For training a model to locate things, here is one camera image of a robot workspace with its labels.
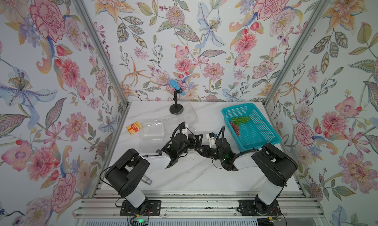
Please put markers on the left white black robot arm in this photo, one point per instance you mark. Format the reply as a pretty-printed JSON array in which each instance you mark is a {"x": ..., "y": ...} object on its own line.
[{"x": 126, "y": 183}]

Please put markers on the blue microphone on black stand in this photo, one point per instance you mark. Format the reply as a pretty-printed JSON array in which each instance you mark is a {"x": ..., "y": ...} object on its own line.
[{"x": 176, "y": 108}]

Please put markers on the grey metal cylinder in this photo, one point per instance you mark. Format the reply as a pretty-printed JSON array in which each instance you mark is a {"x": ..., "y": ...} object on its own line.
[{"x": 144, "y": 179}]

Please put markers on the orange yellow snack packet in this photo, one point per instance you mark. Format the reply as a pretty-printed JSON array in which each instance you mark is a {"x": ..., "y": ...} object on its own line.
[{"x": 134, "y": 128}]

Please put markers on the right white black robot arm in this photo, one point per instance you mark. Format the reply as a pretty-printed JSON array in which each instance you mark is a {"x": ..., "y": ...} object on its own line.
[{"x": 276, "y": 166}]

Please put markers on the red grape bunch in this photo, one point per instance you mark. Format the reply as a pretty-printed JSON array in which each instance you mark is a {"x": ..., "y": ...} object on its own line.
[{"x": 235, "y": 127}]

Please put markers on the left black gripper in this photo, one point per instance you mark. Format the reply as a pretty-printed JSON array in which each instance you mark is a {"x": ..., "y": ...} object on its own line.
[{"x": 198, "y": 142}]

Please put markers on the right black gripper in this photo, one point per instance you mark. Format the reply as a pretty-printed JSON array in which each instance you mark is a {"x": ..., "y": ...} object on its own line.
[{"x": 206, "y": 149}]

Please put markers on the aluminium rail base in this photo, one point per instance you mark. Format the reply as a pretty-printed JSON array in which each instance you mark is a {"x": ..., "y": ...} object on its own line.
[{"x": 293, "y": 205}]

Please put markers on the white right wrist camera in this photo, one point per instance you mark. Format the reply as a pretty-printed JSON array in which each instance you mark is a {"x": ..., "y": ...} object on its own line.
[{"x": 211, "y": 137}]

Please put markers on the clear clamshell container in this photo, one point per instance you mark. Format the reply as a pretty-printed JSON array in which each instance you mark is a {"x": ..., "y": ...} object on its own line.
[
  {"x": 187, "y": 114},
  {"x": 152, "y": 130}
]

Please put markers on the teal plastic mesh basket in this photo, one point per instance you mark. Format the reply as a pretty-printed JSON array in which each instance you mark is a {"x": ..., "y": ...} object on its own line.
[{"x": 256, "y": 133}]

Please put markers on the green grape bunch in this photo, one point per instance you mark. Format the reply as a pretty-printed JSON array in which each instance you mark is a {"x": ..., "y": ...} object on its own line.
[{"x": 241, "y": 120}]

